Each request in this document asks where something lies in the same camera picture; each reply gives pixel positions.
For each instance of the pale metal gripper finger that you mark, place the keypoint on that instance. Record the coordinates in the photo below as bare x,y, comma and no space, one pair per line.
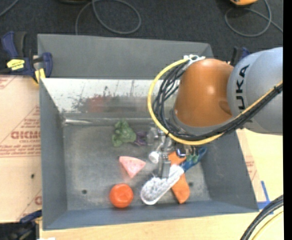
162,169
167,167

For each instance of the orange flat piece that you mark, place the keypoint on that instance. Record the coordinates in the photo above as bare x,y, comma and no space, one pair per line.
181,190

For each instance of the pink wedge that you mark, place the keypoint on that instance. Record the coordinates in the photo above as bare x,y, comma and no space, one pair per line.
131,166

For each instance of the green toy figure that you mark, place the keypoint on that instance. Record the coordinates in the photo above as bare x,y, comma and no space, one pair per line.
122,134

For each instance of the orange round toy fruit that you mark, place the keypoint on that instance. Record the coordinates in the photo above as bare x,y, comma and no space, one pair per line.
121,195

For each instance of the grey metal bin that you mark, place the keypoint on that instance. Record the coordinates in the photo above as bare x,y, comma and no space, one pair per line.
90,159

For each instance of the brown cardboard board red print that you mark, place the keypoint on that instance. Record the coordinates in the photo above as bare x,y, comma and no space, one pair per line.
15,134

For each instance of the black cylinder on white bracket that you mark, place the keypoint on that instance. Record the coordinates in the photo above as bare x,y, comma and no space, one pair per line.
181,152

